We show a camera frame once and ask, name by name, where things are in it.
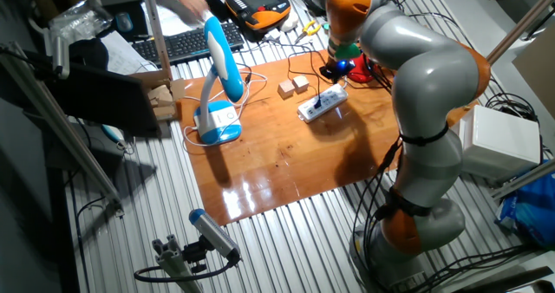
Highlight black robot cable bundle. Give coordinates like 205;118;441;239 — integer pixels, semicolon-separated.
350;136;404;292

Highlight black floor cables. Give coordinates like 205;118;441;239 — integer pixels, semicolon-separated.
407;244;537;293

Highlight dark computer mouse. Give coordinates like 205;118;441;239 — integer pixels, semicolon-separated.
114;11;134;33

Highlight aluminium camera mount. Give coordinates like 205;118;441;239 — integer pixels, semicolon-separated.
151;234;205;293

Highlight white rounded object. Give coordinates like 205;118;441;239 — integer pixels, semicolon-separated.
279;10;301;33

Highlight black lamp power cord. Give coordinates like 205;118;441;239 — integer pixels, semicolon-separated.
285;45;348;108

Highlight blue plastic bag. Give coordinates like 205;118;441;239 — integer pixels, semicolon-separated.
495;165;555;249

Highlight orange black teach pendant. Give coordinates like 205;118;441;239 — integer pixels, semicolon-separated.
224;0;292;42

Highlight yellow handled pliers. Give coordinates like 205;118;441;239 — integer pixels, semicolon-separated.
294;19;323;45

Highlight white paper sheets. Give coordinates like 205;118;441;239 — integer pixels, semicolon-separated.
140;0;229;37

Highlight white plastic box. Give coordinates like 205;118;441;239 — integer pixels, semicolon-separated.
450;105;542;182

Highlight brown wooden board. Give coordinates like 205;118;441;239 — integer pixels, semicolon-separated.
175;23;478;227

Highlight light wooden block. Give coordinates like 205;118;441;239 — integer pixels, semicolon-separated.
291;75;310;94
277;79;297;101

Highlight aluminium frame bar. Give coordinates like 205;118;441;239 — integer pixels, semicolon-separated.
485;0;555;67
138;0;174;81
0;41;126;218
491;157;555;201

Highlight clear plastic bag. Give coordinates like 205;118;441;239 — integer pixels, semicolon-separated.
48;0;114;41

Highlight black flat monitor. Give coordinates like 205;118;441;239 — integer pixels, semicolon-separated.
21;49;162;139

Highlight blue white desk lamp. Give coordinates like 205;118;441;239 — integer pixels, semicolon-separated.
193;16;245;146

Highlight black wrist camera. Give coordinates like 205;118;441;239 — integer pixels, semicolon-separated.
336;58;356;77

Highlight black keyboard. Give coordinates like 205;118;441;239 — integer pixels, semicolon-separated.
131;22;246;67

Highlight white power strip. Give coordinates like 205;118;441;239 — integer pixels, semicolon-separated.
297;83;349;124

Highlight black smartphone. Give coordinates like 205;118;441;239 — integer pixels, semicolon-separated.
203;0;232;24

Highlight grey camera blue end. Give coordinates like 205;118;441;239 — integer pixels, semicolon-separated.
188;208;242;264

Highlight silver metal cylinder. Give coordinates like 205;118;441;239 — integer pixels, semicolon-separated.
50;35;71;80

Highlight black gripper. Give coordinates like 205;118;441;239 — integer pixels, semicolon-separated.
319;60;348;84

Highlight black cables beside box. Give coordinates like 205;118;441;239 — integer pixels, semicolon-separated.
480;76;543;125

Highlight bare person hand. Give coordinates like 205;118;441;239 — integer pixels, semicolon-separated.
171;0;212;20

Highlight black camera cable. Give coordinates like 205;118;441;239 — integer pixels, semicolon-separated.
133;257;238;283

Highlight white lamp cable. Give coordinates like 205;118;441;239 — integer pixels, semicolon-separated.
181;69;269;148

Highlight printed paper sheet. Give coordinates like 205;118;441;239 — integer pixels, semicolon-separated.
100;30;160;76

